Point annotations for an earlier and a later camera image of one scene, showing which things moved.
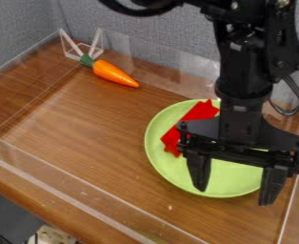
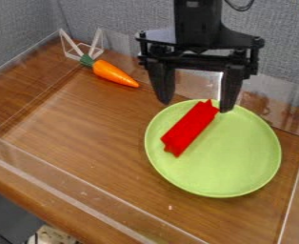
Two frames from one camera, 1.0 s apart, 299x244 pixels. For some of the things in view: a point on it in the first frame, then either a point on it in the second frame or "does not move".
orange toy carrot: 106,71 does not move
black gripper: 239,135 -> 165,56
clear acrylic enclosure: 83,111 does not move
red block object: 203,111 does not move
